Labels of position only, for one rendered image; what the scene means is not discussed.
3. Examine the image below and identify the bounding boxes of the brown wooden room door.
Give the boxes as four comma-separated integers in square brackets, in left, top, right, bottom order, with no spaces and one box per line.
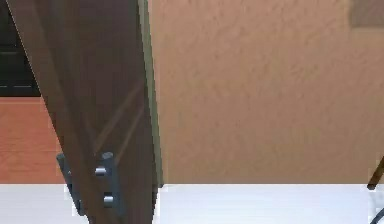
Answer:
[5,0,164,224]

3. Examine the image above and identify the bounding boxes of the black cabinet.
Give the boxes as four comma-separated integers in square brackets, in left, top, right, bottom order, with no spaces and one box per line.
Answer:
[0,0,42,98]

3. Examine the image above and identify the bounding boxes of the brown wooden chair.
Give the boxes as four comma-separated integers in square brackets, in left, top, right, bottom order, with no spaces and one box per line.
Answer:
[366,155,384,224]

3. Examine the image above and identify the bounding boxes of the grey door handle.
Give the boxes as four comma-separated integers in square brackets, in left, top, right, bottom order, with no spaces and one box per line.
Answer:
[55,152,86,217]
[94,151,125,218]

